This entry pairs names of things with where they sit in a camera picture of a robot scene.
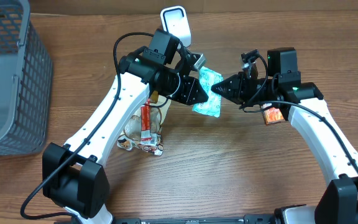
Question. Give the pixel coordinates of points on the white barcode scanner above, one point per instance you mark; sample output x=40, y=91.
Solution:
x=175, y=21

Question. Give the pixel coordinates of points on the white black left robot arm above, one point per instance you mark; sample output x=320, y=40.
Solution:
x=73, y=174

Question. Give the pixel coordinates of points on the grey plastic mesh basket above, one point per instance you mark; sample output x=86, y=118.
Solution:
x=26, y=73

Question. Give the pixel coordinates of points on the orange small box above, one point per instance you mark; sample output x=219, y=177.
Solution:
x=271, y=114

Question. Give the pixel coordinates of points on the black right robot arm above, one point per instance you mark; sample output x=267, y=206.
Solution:
x=304, y=107

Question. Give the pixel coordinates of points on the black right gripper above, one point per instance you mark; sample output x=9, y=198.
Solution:
x=237, y=84

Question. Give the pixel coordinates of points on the teal tissue pack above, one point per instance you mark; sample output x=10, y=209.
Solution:
x=212, y=107

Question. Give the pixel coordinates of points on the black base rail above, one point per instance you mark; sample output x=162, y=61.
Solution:
x=246, y=219

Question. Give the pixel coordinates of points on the brown snack bag red label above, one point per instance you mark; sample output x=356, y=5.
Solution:
x=144, y=129

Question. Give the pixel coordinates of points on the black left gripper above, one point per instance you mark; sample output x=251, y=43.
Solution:
x=183, y=89

